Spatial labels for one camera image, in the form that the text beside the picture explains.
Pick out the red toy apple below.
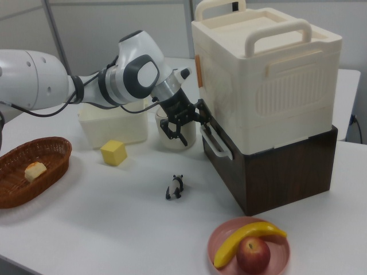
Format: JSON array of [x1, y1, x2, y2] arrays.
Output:
[[236, 236, 271, 274]]

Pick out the yellow toy banana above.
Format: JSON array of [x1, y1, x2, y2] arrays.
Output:
[[213, 221, 287, 269]]

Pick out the white rectangular plastic bin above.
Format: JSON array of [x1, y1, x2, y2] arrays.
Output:
[[79, 99, 149, 149]]

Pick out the dark wooden drawer cabinet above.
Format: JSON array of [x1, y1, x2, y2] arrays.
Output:
[[240, 124, 339, 217]]

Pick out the panda figurine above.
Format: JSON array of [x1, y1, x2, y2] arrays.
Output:
[[165, 174, 185, 201]]

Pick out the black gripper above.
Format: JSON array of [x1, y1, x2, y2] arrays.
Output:
[[157, 87, 214, 148]]

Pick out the cream round lidded canister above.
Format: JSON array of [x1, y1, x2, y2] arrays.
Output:
[[155, 107, 197, 151]]

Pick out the yellow foam cube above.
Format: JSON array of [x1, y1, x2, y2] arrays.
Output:
[[100, 139, 128, 167]]

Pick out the dark wooden drawer white handle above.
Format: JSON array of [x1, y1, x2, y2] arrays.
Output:
[[197, 99, 247, 217]]

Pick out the toy bread piece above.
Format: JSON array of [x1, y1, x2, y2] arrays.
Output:
[[24, 162, 48, 183]]

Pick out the cream plastic box with handles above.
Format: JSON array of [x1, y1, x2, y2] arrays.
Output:
[[190, 0, 344, 149]]

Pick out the brown wicker basket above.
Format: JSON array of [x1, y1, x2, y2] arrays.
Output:
[[0, 136, 73, 209]]

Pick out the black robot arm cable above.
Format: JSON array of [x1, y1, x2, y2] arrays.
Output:
[[0, 56, 157, 117]]

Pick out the pink plate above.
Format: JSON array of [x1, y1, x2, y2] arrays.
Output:
[[208, 217, 291, 275]]

